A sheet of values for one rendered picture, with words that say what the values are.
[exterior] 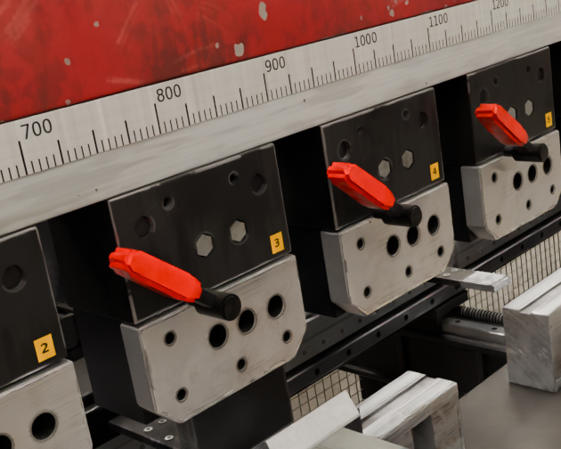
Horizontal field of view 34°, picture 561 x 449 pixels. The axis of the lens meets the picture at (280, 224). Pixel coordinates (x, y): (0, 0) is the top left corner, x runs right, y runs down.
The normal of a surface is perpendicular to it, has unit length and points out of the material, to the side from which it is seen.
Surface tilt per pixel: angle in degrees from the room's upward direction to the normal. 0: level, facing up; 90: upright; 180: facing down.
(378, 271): 90
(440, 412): 90
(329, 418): 59
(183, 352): 90
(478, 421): 0
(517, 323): 90
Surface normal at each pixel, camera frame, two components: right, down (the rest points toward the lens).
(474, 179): -0.69, 0.30
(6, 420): 0.70, 0.08
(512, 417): -0.16, -0.95
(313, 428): 0.52, -0.41
